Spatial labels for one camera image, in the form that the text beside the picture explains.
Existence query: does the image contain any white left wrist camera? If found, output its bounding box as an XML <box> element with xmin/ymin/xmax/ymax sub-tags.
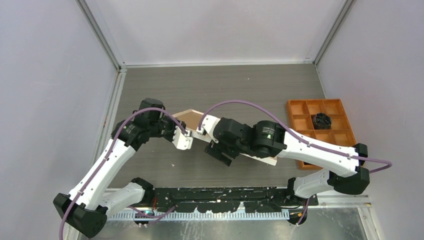
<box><xmin>172</xmin><ymin>128</ymin><xmax>194</xmax><ymax>150</ymax></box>

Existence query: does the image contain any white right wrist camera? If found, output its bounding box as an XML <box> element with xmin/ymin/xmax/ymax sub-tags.
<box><xmin>196</xmin><ymin>114</ymin><xmax>221</xmax><ymax>144</ymax></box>

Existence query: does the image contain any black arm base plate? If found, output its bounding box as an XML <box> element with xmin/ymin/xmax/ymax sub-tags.
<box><xmin>138</xmin><ymin>186</ymin><xmax>307</xmax><ymax>213</ymax></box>

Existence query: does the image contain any aluminium front rail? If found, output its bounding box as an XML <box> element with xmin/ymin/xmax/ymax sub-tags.
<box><xmin>103</xmin><ymin>190</ymin><xmax>371</xmax><ymax>224</ymax></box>

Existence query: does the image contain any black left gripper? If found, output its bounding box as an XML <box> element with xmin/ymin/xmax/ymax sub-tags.
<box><xmin>149</xmin><ymin>115</ymin><xmax>186</xmax><ymax>143</ymax></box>

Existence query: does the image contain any black coiled roll upper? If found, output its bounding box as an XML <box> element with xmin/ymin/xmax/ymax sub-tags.
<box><xmin>311</xmin><ymin>112</ymin><xmax>332</xmax><ymax>130</ymax></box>

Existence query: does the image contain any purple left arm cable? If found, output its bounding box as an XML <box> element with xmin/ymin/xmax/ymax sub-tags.
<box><xmin>58</xmin><ymin>107</ymin><xmax>190</xmax><ymax>240</ymax></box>

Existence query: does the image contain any orange compartment tray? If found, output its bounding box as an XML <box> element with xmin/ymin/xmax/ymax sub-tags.
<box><xmin>286</xmin><ymin>98</ymin><xmax>365</xmax><ymax>171</ymax></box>

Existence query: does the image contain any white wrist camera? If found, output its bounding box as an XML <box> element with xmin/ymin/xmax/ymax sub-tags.
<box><xmin>196</xmin><ymin>114</ymin><xmax>221</xmax><ymax>144</ymax></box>
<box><xmin>172</xmin><ymin>128</ymin><xmax>194</xmax><ymax>150</ymax></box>

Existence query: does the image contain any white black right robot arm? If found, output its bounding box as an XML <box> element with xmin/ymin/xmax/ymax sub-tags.
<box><xmin>200</xmin><ymin>115</ymin><xmax>370</xmax><ymax>205</ymax></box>

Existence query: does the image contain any brown fibreboard backing board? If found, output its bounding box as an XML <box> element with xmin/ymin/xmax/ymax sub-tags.
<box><xmin>176</xmin><ymin>111</ymin><xmax>203</xmax><ymax>132</ymax></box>

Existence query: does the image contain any light wooden picture frame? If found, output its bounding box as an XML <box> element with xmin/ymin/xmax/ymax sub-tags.
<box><xmin>171</xmin><ymin>108</ymin><xmax>278</xmax><ymax>167</ymax></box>

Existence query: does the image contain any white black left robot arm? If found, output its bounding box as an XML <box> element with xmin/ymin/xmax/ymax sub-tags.
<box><xmin>53</xmin><ymin>98</ymin><xmax>193</xmax><ymax>240</ymax></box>

